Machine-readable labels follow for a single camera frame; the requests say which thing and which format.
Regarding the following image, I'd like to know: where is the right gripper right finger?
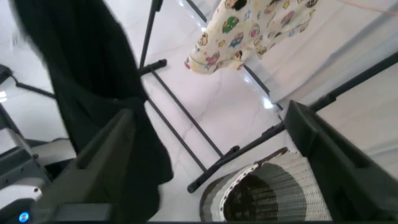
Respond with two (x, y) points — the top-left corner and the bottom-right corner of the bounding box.
(284, 100), (398, 223)

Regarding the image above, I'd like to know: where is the black clothes rack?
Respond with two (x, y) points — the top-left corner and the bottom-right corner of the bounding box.
(138, 0), (398, 194)

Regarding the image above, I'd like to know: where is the white laundry basket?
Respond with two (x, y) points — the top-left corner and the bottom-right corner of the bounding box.
(198, 146), (333, 223)

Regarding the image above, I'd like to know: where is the black garment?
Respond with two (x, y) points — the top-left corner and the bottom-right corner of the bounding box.
(9, 0), (174, 223)

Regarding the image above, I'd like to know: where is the cream printed garment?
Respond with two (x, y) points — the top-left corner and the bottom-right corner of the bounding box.
(183, 0), (320, 76)

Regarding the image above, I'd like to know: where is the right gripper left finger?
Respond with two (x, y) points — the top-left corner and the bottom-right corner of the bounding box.
(30, 108), (136, 223)

